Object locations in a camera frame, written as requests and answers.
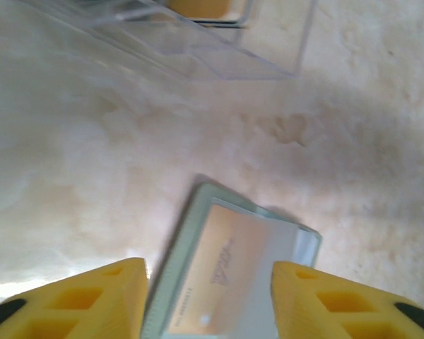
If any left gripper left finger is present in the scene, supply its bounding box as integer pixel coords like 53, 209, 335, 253
0, 257, 149, 339

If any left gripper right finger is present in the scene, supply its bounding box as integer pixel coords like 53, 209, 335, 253
271, 260, 424, 339

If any clear acrylic card tray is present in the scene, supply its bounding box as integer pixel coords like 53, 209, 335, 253
17, 0, 319, 83

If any orange plastic card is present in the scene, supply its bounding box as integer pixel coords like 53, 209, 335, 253
164, 0, 251, 28

